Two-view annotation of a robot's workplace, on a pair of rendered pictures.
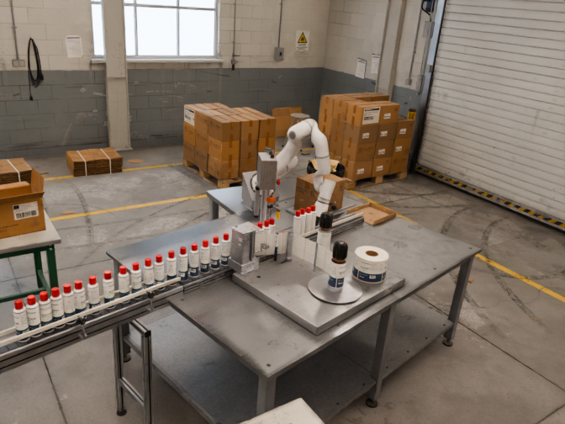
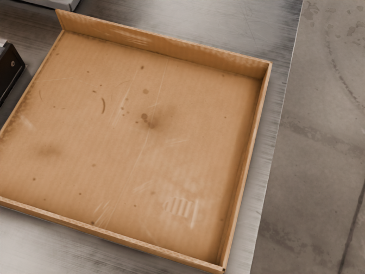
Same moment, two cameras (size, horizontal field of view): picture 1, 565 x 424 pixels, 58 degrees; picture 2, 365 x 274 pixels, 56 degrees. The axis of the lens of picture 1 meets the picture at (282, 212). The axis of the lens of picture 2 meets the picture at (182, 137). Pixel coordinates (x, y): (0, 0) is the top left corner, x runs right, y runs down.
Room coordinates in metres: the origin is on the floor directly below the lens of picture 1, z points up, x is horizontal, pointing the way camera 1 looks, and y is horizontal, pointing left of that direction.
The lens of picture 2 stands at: (3.75, -0.91, 1.21)
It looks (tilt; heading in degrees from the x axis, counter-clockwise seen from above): 63 degrees down; 60
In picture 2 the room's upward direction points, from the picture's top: 3 degrees clockwise
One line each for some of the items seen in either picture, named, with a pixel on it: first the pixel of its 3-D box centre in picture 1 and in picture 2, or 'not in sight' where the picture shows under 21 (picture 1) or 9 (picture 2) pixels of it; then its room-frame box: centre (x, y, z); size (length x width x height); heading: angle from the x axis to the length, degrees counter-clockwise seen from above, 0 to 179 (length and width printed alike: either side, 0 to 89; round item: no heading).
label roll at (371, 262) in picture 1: (370, 264); not in sight; (2.74, -0.55, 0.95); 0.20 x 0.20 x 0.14
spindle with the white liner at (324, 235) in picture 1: (324, 235); not in sight; (2.93, -0.27, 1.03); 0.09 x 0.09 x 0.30
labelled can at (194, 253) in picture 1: (194, 260); not in sight; (2.56, 0.47, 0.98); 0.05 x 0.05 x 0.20
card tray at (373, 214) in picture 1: (371, 213); (126, 124); (3.79, -0.71, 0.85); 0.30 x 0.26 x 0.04; 136
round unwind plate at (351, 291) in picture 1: (335, 288); not in sight; (2.53, -0.33, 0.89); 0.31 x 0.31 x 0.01
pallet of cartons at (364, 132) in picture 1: (364, 138); not in sight; (7.31, -1.10, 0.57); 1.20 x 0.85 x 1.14; 128
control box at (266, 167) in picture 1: (266, 171); not in sight; (3.05, 0.12, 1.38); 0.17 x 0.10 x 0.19; 11
